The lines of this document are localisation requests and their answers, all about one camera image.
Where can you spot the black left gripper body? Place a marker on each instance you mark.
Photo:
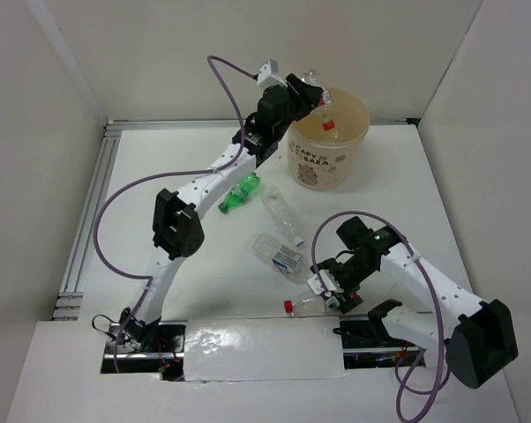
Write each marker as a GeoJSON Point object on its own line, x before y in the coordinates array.
{"type": "Point", "coordinates": [295, 112]}

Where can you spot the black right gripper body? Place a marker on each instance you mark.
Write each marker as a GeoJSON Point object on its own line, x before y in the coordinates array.
{"type": "Point", "coordinates": [351, 272]}

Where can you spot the small red label bottle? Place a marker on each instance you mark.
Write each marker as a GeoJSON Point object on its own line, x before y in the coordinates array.
{"type": "Point", "coordinates": [325, 105]}

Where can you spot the large red label bottle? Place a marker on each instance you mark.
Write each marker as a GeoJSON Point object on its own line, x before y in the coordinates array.
{"type": "Point", "coordinates": [307, 305]}

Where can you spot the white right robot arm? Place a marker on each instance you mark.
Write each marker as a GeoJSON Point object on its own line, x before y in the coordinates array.
{"type": "Point", "coordinates": [475, 338]}

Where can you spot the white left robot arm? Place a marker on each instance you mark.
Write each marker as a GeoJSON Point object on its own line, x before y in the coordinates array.
{"type": "Point", "coordinates": [177, 218]}

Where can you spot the beige capybara bin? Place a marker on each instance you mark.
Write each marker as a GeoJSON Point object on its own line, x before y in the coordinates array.
{"type": "Point", "coordinates": [323, 146]}

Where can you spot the clear bottle blue label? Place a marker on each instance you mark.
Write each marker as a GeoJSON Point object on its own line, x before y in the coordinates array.
{"type": "Point", "coordinates": [288, 262]}

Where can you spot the green plastic bottle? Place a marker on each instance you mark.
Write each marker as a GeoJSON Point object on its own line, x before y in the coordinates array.
{"type": "Point", "coordinates": [240, 193]}

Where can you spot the long clear plastic bottle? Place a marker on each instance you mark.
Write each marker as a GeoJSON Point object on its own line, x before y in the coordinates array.
{"type": "Point", "coordinates": [283, 216]}

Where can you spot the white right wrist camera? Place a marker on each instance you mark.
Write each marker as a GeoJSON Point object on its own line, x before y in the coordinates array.
{"type": "Point", "coordinates": [323, 284]}

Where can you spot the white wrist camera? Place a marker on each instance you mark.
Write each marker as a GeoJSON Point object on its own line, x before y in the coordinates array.
{"type": "Point", "coordinates": [323, 284]}
{"type": "Point", "coordinates": [268, 75]}

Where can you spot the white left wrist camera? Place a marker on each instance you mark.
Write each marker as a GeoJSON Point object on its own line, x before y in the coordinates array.
{"type": "Point", "coordinates": [268, 75]}

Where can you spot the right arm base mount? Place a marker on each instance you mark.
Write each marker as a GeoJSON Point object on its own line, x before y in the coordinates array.
{"type": "Point", "coordinates": [364, 349]}

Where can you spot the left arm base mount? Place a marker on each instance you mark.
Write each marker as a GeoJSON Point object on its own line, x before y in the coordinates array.
{"type": "Point", "coordinates": [163, 354]}

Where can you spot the aluminium frame rail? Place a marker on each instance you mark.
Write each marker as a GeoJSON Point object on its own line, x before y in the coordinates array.
{"type": "Point", "coordinates": [224, 279]}

